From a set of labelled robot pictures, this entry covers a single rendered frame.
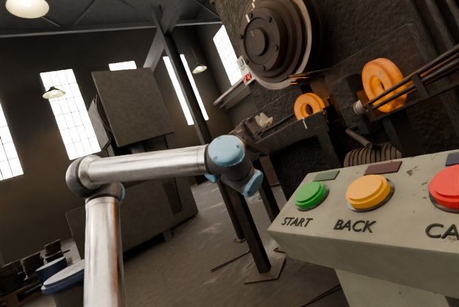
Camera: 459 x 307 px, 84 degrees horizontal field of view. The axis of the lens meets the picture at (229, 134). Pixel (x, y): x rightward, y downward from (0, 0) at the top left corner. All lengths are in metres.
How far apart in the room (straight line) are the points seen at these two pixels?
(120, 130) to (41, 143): 7.82
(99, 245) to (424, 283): 0.86
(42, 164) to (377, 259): 10.96
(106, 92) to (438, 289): 3.60
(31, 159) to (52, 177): 0.90
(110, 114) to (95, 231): 2.69
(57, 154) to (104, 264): 10.21
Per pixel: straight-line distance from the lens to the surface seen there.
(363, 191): 0.28
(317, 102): 1.21
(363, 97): 0.94
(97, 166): 0.93
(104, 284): 0.92
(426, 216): 0.24
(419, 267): 0.25
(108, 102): 3.63
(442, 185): 0.25
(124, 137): 3.52
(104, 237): 0.97
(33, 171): 11.07
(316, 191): 0.32
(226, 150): 0.68
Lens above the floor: 0.69
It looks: 4 degrees up
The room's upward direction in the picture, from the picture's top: 22 degrees counter-clockwise
